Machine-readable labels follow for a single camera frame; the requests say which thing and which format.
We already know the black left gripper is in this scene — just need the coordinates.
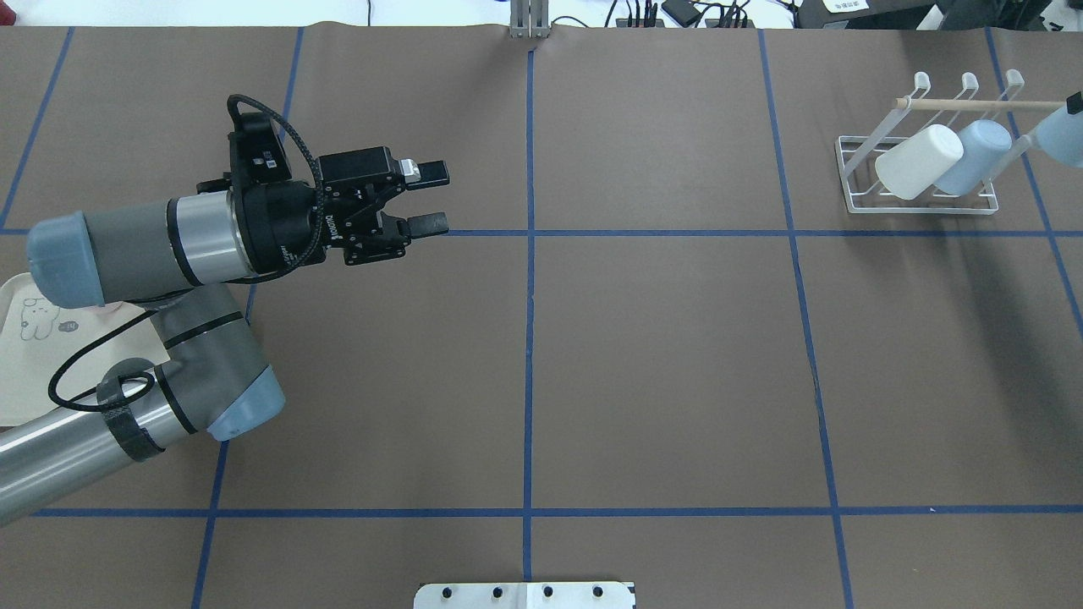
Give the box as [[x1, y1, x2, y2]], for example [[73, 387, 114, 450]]
[[229, 146, 451, 275]]

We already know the white plastic cup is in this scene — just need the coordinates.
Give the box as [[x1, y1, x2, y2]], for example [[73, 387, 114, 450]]
[[874, 124, 964, 200]]

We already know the light blue plastic cup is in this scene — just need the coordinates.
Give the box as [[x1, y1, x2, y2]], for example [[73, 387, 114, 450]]
[[935, 119, 1013, 196]]

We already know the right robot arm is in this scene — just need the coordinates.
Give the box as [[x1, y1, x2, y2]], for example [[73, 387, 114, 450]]
[[1033, 91, 1082, 168]]

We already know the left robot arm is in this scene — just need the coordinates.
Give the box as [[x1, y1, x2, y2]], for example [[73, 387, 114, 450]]
[[3, 135, 451, 524]]

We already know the cream plastic tray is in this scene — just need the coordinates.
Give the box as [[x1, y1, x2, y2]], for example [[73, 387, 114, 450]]
[[1, 272, 168, 429]]

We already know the aluminium frame post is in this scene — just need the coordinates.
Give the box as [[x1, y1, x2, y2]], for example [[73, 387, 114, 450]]
[[508, 0, 552, 40]]

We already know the grey robot mount plate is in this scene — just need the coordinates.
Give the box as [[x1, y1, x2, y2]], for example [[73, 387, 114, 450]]
[[413, 581, 637, 608]]

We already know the white wire cup rack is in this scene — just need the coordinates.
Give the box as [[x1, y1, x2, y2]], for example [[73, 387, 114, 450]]
[[835, 72, 1075, 215]]

